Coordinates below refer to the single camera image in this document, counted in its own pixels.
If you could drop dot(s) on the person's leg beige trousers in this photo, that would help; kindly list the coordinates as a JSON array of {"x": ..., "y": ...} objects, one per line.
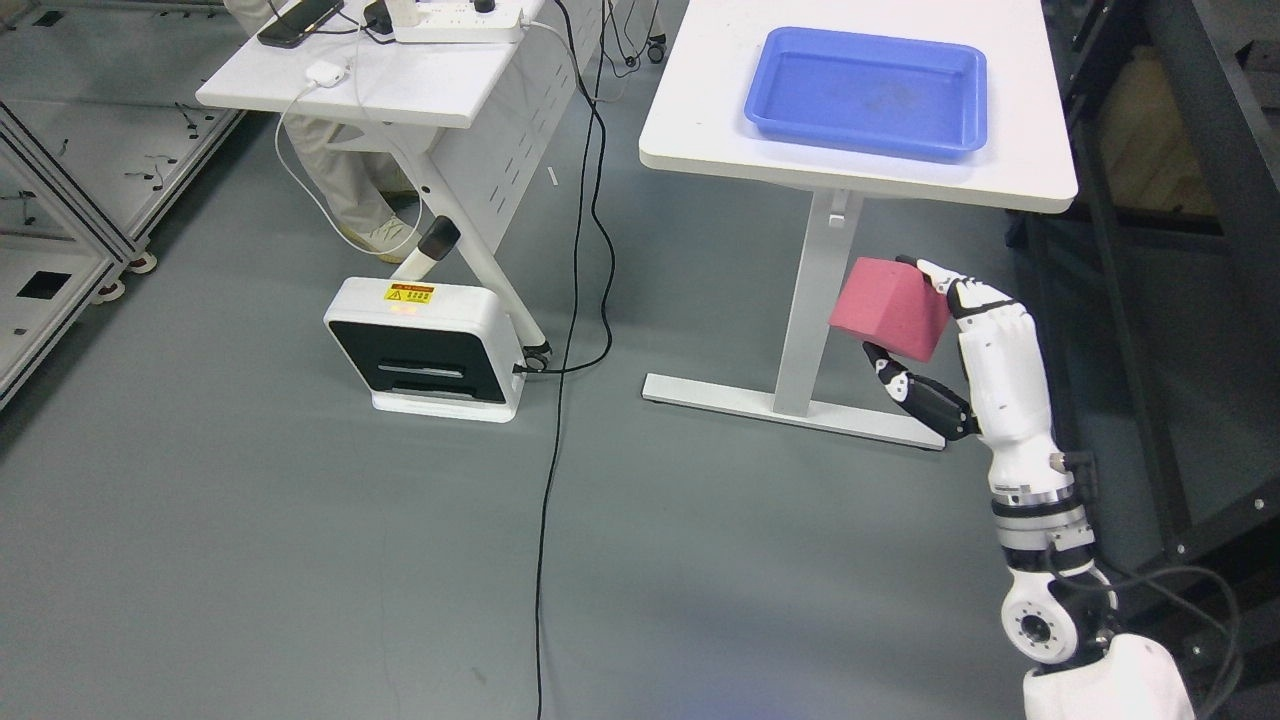
[{"x": 357, "y": 188}]

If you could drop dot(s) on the white table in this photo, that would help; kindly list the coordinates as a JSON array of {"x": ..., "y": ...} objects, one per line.
[{"x": 696, "y": 124}]

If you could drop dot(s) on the white box device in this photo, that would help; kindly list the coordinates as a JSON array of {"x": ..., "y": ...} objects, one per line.
[{"x": 429, "y": 349}]

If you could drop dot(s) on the aluminium frame rack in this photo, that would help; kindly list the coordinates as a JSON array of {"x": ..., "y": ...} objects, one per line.
[{"x": 102, "y": 132}]

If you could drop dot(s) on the black metal shelf right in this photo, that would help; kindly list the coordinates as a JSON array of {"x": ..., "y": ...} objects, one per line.
[{"x": 1157, "y": 295}]

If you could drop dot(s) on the pink foam block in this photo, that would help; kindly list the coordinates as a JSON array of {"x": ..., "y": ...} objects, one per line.
[{"x": 893, "y": 306}]

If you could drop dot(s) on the blue plastic tray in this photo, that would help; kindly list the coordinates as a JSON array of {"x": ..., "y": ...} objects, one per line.
[{"x": 899, "y": 97}]

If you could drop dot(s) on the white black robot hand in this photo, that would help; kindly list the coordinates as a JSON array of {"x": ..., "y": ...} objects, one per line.
[{"x": 1009, "y": 409}]

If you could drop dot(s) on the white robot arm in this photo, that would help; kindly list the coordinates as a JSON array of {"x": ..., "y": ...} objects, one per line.
[{"x": 1061, "y": 613}]

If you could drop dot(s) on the black smartphone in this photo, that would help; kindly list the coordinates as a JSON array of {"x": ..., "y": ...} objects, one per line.
[{"x": 291, "y": 25}]

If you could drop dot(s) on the white power strip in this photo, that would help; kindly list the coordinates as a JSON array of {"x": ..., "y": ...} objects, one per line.
[{"x": 456, "y": 22}]

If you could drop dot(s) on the white charger adapter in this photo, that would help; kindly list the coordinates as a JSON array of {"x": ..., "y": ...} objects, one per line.
[{"x": 326, "y": 74}]

